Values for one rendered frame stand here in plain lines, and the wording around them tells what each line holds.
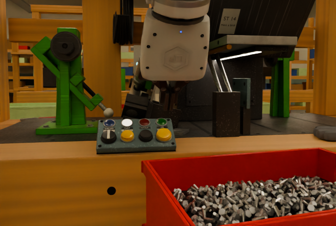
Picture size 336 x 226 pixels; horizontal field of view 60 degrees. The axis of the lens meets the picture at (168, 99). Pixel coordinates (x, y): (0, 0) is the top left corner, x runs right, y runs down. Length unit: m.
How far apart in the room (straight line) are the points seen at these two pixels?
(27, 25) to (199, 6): 0.98
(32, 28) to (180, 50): 0.93
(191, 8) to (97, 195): 0.37
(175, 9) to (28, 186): 0.39
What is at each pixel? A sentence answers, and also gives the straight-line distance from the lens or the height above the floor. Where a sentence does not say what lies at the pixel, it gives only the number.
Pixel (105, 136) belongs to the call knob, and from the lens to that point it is 0.56.
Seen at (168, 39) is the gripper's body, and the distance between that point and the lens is 0.41.
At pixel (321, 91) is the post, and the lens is 1.46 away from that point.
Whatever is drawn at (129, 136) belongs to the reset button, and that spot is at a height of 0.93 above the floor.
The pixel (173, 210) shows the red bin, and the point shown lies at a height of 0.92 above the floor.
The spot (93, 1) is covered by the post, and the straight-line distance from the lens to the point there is 1.18.
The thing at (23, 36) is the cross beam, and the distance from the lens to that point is 1.29.
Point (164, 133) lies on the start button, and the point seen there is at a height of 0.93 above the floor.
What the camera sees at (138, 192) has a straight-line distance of 0.57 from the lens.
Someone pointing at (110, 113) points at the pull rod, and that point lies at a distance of 0.82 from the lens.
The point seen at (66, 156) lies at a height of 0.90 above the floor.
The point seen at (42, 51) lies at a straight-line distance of 0.82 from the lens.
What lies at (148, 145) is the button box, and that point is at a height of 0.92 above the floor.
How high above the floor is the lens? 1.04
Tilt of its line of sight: 4 degrees down
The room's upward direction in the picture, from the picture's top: straight up
